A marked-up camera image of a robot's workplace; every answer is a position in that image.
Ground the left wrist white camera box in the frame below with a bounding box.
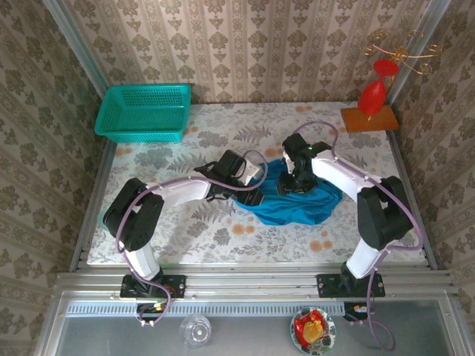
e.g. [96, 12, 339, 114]
[240, 161, 261, 185]

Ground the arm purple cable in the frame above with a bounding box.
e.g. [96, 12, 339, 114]
[292, 120, 425, 352]
[114, 150, 269, 328]

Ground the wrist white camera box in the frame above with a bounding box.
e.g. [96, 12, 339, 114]
[281, 148, 295, 174]
[240, 161, 261, 185]

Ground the patterned plate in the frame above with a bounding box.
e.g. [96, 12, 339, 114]
[289, 306, 338, 356]

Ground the teal plastic basket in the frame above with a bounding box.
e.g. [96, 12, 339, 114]
[94, 84, 192, 144]

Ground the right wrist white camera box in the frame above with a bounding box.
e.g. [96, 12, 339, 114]
[281, 148, 295, 174]

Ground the clear glass bowl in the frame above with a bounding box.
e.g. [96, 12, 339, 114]
[179, 313, 212, 349]

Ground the aluminium frame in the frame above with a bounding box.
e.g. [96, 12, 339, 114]
[35, 0, 465, 356]

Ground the gold wire ornament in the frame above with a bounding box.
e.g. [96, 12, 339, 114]
[361, 29, 442, 122]

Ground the red snack wrapper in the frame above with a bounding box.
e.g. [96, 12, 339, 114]
[295, 310, 328, 348]

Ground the black controller board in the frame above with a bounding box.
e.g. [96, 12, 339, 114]
[343, 302, 376, 322]
[136, 302, 168, 316]

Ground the floral tablecloth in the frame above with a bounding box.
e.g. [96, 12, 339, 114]
[87, 102, 428, 265]

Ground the orange wooden board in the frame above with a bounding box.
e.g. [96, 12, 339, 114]
[341, 105, 401, 134]

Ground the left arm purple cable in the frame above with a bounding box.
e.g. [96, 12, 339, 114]
[114, 150, 269, 328]

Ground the grey slotted cable duct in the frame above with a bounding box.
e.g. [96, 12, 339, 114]
[65, 300, 346, 317]

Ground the blue t-shirt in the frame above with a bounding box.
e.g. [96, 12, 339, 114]
[233, 159, 344, 226]

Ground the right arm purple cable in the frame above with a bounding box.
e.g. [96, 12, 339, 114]
[292, 120, 425, 352]

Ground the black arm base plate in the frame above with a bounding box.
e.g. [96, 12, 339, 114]
[316, 273, 386, 299]
[119, 274, 186, 300]

